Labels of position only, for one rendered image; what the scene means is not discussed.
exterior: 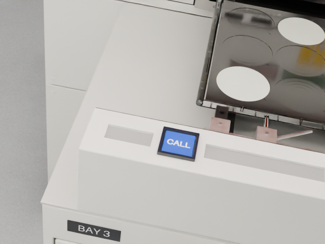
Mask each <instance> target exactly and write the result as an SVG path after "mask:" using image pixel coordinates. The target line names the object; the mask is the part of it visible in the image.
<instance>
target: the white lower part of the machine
mask: <svg viewBox="0 0 325 244"><path fill-rule="evenodd" d="M124 2H128V1H123V0H44V49H45V89H46V128H47V168H48V183H49V180H50V178H51V176H52V173H53V171H54V168H55V166H56V164H57V161H58V159H59V156H60V154H61V152H62V149H63V147H64V144H65V142H66V140H67V137H68V135H69V133H70V130H71V128H72V125H73V123H74V121H75V119H76V116H77V114H78V111H79V109H80V107H81V104H82V102H83V99H84V97H85V95H86V92H87V90H88V88H89V85H90V83H91V80H92V78H93V75H94V73H95V71H96V68H97V66H98V64H99V61H100V59H101V56H102V54H103V51H104V49H105V47H106V44H107V42H108V39H109V37H110V35H111V32H112V30H113V28H114V25H115V23H116V20H117V18H118V15H119V13H120V11H121V9H122V6H123V4H124ZM128 3H133V4H139V3H134V2H128ZM139 5H143V6H149V5H144V4H139ZM149 7H154V6H149ZM154 8H159V7H154ZM159 9H164V8H159ZM164 10H169V9H164ZM169 11H174V10H169ZM174 12H179V13H185V12H180V11H174ZM185 14H190V13H185ZM190 15H195V14H190ZM196 16H201V17H207V16H202V15H196ZM207 18H212V17H207ZM212 19H213V18H212Z"/></svg>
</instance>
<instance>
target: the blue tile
mask: <svg viewBox="0 0 325 244"><path fill-rule="evenodd" d="M195 138H196V136H192V135H187V134H182V133H177V132H172V131H167V130H166V132H165V136H164V140H163V144H162V149H161V151H165V152H170V153H176V154H181V155H186V156H191V157H192V153H193V149H194V143H195Z"/></svg>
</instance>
